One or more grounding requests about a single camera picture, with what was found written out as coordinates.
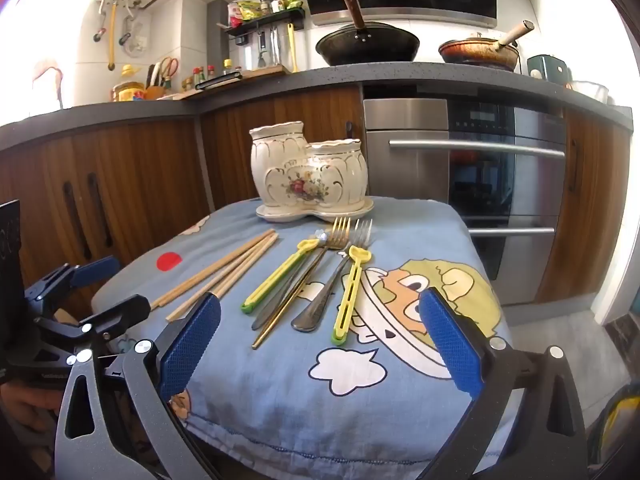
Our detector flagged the cream ceramic holder tray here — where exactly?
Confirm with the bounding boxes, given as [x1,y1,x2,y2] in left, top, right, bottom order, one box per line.
[256,198,375,224]

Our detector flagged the green snack packets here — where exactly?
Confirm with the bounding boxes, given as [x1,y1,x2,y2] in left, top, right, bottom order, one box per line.
[228,0,264,26]

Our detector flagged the green kitchen appliance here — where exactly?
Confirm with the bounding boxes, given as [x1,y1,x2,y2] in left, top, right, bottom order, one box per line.
[526,54,574,85]

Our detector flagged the wooden cutting board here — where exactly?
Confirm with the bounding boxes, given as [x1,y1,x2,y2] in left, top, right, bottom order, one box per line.
[175,64,294,102]

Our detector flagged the black handled kitchen knife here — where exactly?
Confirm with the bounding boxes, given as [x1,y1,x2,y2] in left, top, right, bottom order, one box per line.
[195,73,244,91]

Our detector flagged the stainless steel built-in oven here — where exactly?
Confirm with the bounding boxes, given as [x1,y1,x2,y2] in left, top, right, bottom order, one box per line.
[362,96,569,307]

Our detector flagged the wooden cabinet door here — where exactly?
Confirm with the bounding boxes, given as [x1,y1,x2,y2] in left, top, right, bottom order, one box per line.
[200,86,368,212]
[535,109,632,306]

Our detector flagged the knife block with scissors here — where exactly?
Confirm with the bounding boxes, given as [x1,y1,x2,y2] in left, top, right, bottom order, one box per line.
[144,56,179,101]

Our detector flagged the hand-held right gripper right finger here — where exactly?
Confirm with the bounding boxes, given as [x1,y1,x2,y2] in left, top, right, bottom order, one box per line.
[417,287,589,480]

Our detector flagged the gold fork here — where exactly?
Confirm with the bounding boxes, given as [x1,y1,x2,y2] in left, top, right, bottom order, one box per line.
[251,216,352,351]

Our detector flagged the silver spoon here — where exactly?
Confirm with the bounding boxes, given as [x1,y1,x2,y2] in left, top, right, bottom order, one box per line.
[251,229,332,332]

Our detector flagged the silver fork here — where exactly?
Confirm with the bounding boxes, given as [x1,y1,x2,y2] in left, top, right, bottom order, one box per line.
[291,218,374,334]

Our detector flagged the clear glass bowl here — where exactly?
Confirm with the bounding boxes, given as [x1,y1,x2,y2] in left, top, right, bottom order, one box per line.
[570,80,611,106]

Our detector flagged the cream floral ceramic utensil holder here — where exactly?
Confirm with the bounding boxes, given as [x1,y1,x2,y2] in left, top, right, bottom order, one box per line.
[249,121,371,211]

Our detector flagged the yellow green plastic tongs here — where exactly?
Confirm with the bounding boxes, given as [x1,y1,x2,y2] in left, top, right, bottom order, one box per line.
[242,239,321,315]
[330,245,374,346]

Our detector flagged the yellow dark bag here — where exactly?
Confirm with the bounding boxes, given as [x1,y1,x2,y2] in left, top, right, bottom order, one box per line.
[587,385,640,467]

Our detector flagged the yellow cooking oil bottle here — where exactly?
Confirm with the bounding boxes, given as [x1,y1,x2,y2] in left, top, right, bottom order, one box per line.
[110,81,147,104]

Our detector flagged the grey speckled countertop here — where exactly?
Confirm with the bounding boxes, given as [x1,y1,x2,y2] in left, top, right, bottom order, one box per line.
[0,61,634,153]

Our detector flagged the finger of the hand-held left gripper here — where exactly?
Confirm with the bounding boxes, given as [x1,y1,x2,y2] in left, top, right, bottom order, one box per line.
[70,294,152,361]
[24,255,122,311]

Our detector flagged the blue cartoon printed blanket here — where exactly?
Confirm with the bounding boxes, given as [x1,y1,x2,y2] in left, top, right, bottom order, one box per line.
[91,195,513,467]

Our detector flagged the wooden base cabinet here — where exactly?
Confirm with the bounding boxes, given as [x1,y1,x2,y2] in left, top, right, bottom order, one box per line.
[0,119,212,311]

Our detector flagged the yellow hanging spatula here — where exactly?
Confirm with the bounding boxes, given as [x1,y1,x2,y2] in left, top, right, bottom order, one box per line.
[286,22,300,74]

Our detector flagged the person's left hand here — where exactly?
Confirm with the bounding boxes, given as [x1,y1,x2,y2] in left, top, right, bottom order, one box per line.
[0,384,65,435]

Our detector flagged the wooden chopstick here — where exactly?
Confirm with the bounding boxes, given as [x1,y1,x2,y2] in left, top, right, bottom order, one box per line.
[207,235,279,297]
[166,238,280,323]
[150,228,276,309]
[165,232,278,306]

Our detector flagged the black wall spice rack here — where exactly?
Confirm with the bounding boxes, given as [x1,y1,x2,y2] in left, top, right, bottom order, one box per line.
[224,8,307,45]

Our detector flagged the black wok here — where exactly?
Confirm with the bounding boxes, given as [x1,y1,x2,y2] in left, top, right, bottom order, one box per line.
[315,0,421,67]

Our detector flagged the yellow gas hose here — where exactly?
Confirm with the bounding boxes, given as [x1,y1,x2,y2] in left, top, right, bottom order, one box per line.
[107,0,119,71]

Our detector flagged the brown frying pan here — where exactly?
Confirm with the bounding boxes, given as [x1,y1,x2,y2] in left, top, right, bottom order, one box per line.
[438,20,536,72]

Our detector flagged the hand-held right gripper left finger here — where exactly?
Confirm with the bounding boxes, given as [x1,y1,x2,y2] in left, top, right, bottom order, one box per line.
[54,292,223,480]

